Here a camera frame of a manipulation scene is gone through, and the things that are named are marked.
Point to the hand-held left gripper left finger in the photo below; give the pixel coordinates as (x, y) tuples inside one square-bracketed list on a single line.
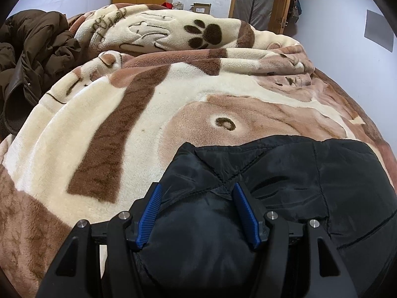
[(149, 217)]

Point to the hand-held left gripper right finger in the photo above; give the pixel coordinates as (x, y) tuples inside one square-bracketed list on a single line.
[(246, 214)]

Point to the black padded jacket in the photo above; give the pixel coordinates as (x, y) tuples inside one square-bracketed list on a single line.
[(279, 177)]

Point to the hanging clothes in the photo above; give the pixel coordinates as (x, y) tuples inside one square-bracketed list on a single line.
[(294, 4)]

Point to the brown cream printed blanket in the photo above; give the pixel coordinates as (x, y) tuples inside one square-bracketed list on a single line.
[(155, 115)]

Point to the dark brown padded coat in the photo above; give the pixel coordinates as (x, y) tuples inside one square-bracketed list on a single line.
[(37, 46)]

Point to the cardboard box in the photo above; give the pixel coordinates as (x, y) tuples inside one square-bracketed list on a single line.
[(201, 8)]

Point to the red cloth item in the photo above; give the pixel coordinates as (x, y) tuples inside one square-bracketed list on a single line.
[(167, 5)]

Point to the wooden door frame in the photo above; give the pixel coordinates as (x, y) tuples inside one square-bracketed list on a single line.
[(257, 0)]

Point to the grey wall panel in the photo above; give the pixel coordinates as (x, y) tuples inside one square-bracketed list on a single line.
[(378, 31)]

